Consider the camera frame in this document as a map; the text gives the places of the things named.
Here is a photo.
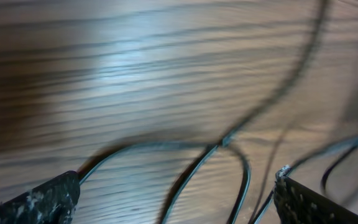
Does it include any black cable bundle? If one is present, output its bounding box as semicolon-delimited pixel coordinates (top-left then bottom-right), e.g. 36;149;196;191
78;136;358;223

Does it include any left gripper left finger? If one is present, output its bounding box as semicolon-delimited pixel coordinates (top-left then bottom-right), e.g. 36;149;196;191
0;170;80;224

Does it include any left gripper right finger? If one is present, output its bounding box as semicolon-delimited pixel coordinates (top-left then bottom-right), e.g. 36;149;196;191
273;166;358;224

